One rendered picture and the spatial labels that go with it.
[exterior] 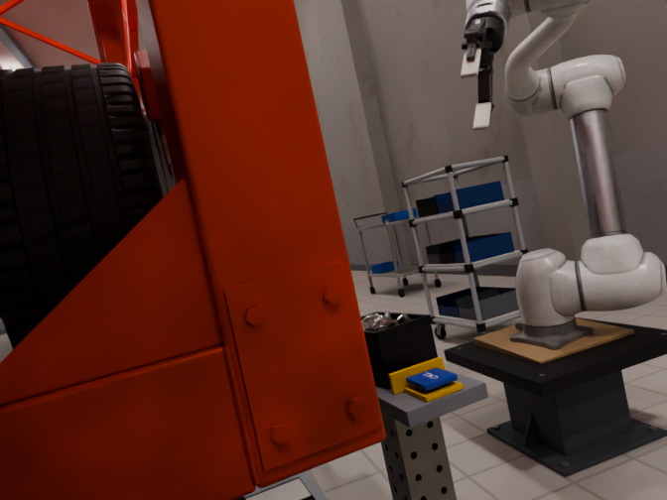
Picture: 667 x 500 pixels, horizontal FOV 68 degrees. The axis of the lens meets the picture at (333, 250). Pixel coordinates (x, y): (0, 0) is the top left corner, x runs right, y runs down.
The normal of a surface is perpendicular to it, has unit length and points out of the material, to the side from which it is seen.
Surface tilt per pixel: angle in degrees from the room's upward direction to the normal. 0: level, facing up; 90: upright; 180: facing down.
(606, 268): 76
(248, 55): 90
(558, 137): 90
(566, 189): 90
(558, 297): 92
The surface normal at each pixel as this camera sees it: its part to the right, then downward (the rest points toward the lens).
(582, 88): -0.48, 0.05
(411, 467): 0.35, -0.04
